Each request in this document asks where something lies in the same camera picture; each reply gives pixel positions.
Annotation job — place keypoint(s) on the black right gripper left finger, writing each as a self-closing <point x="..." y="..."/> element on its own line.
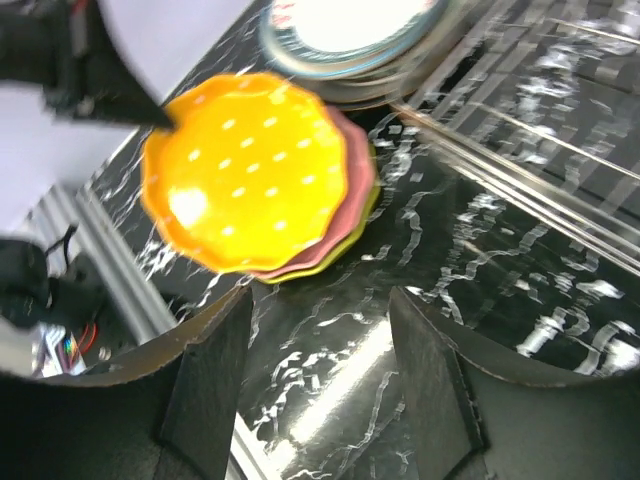
<point x="164" y="410"/>

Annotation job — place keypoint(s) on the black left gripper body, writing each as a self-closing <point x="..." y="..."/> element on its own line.
<point x="53" y="45"/>

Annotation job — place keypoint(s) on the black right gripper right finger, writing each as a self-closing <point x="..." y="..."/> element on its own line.
<point x="481" y="411"/>

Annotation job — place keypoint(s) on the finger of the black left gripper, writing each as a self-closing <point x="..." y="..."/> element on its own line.
<point x="109" y="92"/>

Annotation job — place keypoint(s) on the yellow polka dot plate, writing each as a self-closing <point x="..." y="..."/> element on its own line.
<point x="251" y="176"/>

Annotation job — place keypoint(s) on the white plate green lettered rim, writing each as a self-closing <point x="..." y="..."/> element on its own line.
<point x="326" y="40"/>

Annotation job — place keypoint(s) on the pink polka dot plate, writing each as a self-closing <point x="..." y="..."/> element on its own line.
<point x="360" y="176"/>

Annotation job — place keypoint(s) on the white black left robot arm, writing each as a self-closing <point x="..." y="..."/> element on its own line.
<point x="24" y="274"/>

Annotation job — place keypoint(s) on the stack of round plates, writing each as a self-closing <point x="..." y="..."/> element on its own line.
<point x="370" y="82"/>

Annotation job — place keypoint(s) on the lime green polka dot plate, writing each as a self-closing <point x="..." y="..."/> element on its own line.
<point x="344" y="245"/>

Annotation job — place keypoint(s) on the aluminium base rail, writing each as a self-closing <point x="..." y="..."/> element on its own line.
<point x="140" y="305"/>

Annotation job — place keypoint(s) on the metal wire dish rack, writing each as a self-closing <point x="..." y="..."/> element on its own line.
<point x="539" y="101"/>

